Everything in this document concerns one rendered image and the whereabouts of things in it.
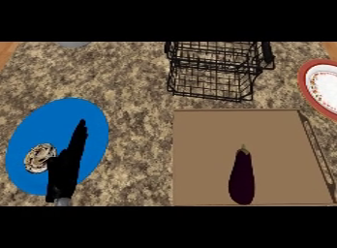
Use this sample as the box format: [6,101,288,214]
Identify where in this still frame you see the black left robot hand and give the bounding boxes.
[43,118,89,203]

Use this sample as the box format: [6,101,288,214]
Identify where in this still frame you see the dark purple eggplant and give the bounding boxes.
[226,144,257,205]

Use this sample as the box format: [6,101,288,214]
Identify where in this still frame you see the brown tray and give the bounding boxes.
[170,108,337,207]

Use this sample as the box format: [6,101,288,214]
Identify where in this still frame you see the brown speckled mushroom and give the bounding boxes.
[23,142,58,174]

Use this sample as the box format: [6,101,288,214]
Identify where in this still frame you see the blue oval placemat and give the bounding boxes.
[4,97,110,196]

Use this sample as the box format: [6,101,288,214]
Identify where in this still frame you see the grey round object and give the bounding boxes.
[55,41,92,49]

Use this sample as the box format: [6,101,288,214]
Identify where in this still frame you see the red rimmed white plate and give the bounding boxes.
[297,58,337,126]

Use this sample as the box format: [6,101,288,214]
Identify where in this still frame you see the black tiered wire basket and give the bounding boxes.
[164,41,276,103]

